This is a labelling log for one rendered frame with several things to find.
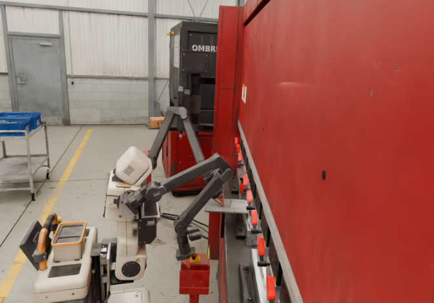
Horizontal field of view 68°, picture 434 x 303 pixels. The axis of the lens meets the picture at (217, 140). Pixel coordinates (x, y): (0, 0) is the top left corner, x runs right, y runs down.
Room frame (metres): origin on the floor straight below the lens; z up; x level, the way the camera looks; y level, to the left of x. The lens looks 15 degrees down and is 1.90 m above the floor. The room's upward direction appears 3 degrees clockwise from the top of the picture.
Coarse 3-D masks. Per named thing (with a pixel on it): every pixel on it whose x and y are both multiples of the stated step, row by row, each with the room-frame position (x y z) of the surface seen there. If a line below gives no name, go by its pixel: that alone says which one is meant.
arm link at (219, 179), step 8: (216, 176) 1.54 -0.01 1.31; (224, 176) 1.51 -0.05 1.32; (208, 184) 1.54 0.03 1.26; (216, 184) 1.53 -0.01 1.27; (200, 192) 1.55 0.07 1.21; (208, 192) 1.52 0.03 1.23; (200, 200) 1.51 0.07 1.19; (208, 200) 1.52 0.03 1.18; (192, 208) 1.50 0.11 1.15; (200, 208) 1.51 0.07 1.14; (184, 216) 1.48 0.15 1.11; (192, 216) 1.49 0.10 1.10; (176, 224) 1.47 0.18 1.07; (184, 224) 1.48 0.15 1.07; (176, 232) 1.47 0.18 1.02
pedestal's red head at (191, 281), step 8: (200, 256) 1.62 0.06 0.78; (184, 264) 1.55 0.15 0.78; (192, 264) 1.55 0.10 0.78; (200, 264) 1.55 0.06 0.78; (184, 272) 1.45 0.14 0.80; (192, 272) 1.46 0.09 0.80; (200, 272) 1.46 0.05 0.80; (208, 272) 1.46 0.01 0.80; (184, 280) 1.45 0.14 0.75; (192, 280) 1.46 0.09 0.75; (200, 280) 1.46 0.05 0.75; (208, 280) 1.46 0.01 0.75; (184, 288) 1.45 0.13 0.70; (192, 288) 1.46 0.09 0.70; (200, 288) 1.46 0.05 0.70; (208, 288) 1.46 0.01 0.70
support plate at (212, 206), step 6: (210, 204) 1.85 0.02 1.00; (216, 204) 1.86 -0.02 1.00; (228, 204) 1.87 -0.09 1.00; (204, 210) 1.77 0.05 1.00; (210, 210) 1.78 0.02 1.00; (216, 210) 1.78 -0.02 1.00; (222, 210) 1.78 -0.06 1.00; (228, 210) 1.79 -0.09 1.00; (234, 210) 1.79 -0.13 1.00; (240, 210) 1.80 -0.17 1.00; (246, 210) 1.80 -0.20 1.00
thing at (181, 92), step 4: (180, 88) 3.07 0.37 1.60; (180, 92) 2.82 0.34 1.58; (184, 92) 2.95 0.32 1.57; (188, 92) 2.96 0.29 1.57; (180, 96) 2.82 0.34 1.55; (184, 96) 2.86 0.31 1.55; (188, 96) 2.86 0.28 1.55; (180, 100) 2.82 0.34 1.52; (184, 100) 2.86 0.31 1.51; (188, 100) 2.86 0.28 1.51; (180, 104) 2.82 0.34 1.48; (184, 104) 2.86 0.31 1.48; (188, 104) 2.86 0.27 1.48; (188, 108) 2.86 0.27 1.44; (188, 112) 2.86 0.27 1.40; (180, 120) 2.82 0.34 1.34; (180, 124) 2.82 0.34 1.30; (180, 128) 2.82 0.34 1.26
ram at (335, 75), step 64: (320, 0) 0.72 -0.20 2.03; (384, 0) 0.44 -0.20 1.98; (256, 64) 1.71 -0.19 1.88; (320, 64) 0.66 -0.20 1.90; (384, 64) 0.41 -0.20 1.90; (256, 128) 1.51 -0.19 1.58; (320, 128) 0.61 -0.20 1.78; (384, 128) 0.39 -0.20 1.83; (320, 192) 0.57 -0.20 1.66; (384, 192) 0.36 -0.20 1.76; (320, 256) 0.52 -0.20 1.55; (384, 256) 0.33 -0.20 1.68
